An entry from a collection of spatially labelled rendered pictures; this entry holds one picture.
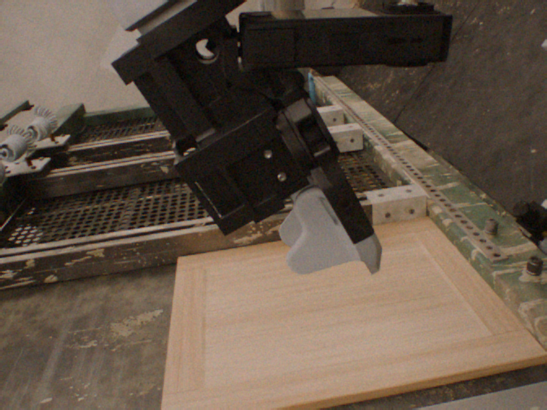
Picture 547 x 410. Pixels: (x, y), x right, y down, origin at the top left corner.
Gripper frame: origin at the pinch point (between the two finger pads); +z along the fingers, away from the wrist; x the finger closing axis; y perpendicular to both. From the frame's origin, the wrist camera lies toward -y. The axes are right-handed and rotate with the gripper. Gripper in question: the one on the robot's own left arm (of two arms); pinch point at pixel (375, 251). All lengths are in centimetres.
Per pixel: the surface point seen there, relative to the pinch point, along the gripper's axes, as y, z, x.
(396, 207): -9, 38, -61
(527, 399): -8.0, 39.0, -9.5
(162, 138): 45, 14, -135
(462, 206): -22, 44, -58
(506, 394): -6.1, 38.2, -11.0
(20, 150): 73, -11, -106
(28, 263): 65, 6, -61
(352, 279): 6, 36, -43
